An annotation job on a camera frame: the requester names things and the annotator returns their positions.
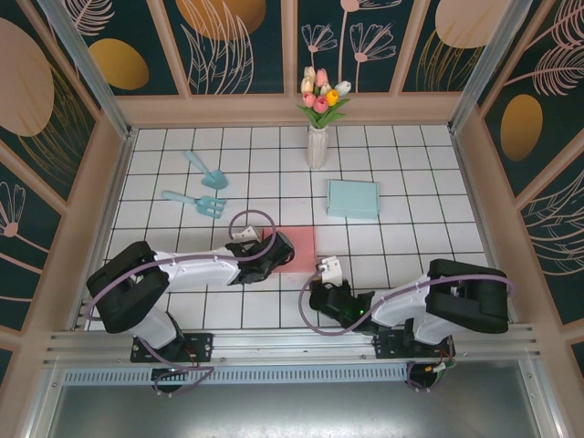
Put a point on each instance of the pink cloth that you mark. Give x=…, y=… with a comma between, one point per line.
x=303, y=248

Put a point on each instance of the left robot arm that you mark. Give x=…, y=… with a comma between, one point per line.
x=196, y=269

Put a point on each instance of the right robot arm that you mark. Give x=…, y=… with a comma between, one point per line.
x=401, y=301

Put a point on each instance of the teal garden hand fork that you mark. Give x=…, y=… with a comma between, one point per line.
x=207, y=206

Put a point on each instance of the teal garden trowel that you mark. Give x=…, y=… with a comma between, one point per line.
x=214, y=179

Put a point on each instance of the grey metal sheet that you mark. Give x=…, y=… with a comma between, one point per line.
x=292, y=410

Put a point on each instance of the white ribbed vase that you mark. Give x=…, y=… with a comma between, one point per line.
x=318, y=148

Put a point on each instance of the artificial tulip bouquet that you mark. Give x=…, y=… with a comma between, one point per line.
x=321, y=98

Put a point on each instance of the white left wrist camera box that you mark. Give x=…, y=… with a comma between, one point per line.
x=244, y=233

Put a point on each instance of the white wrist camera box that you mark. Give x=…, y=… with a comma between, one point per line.
x=329, y=269
x=244, y=233

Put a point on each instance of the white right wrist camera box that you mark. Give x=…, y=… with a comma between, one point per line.
x=329, y=269

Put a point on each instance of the aluminium mounting rail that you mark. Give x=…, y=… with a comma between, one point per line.
x=292, y=342

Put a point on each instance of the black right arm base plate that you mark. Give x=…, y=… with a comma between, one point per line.
x=388, y=347

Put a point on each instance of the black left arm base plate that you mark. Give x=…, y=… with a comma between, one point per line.
x=201, y=347

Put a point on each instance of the aluminium table edge rail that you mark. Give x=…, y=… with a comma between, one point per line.
x=479, y=219
x=107, y=219

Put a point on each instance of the aluminium frame post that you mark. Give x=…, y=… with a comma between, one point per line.
x=91, y=73
x=483, y=64

